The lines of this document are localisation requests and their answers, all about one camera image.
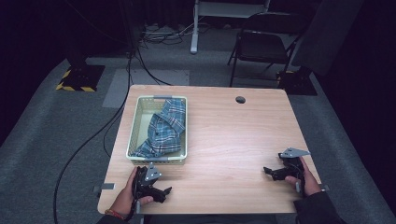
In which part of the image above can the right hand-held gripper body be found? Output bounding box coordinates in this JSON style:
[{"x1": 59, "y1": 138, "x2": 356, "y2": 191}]
[{"x1": 277, "y1": 147, "x2": 312, "y2": 194}]

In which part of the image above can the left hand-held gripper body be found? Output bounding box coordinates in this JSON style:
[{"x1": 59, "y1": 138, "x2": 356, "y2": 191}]
[{"x1": 132, "y1": 161, "x2": 163, "y2": 216}]

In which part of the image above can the blue plaid shirt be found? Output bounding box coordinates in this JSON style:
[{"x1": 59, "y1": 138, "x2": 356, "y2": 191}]
[{"x1": 130, "y1": 98, "x2": 187, "y2": 159}]

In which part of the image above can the pale green plastic basket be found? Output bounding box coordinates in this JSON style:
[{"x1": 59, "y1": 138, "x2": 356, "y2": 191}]
[{"x1": 125, "y1": 95, "x2": 189, "y2": 165}]

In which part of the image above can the person's right hand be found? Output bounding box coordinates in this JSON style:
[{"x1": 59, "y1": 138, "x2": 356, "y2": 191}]
[{"x1": 285, "y1": 156, "x2": 322, "y2": 197}]

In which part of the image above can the person's left hand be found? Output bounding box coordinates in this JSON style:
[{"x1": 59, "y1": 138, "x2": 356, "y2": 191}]
[{"x1": 108, "y1": 166, "x2": 154, "y2": 218}]

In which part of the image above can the black yellow striped stand base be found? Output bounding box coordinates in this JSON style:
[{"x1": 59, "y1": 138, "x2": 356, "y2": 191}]
[{"x1": 55, "y1": 55, "x2": 106, "y2": 93}]

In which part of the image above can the black folding chair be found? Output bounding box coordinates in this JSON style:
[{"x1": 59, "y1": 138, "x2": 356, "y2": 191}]
[{"x1": 227, "y1": 11, "x2": 308, "y2": 88}]

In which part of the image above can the grey padded panel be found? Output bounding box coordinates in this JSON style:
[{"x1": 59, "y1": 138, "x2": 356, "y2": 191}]
[{"x1": 290, "y1": 0, "x2": 366, "y2": 77}]

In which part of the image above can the white metal stand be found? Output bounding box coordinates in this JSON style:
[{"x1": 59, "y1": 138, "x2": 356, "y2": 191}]
[{"x1": 189, "y1": 0, "x2": 272, "y2": 55}]

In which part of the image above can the red braided bracelet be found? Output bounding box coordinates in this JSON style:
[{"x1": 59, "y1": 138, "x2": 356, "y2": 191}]
[{"x1": 104, "y1": 208, "x2": 126, "y2": 220}]

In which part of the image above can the thin black cable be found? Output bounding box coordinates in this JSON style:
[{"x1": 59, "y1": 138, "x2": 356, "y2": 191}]
[{"x1": 103, "y1": 107, "x2": 126, "y2": 159}]

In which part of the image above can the thick black cable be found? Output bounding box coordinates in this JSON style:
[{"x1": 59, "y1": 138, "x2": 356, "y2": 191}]
[{"x1": 52, "y1": 50, "x2": 134, "y2": 224}]

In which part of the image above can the black curved cable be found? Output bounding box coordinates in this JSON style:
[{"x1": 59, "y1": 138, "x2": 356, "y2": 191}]
[{"x1": 135, "y1": 46, "x2": 173, "y2": 87}]

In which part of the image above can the bundle of cables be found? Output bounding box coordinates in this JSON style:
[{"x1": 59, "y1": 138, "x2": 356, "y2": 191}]
[{"x1": 138, "y1": 21, "x2": 213, "y2": 46}]

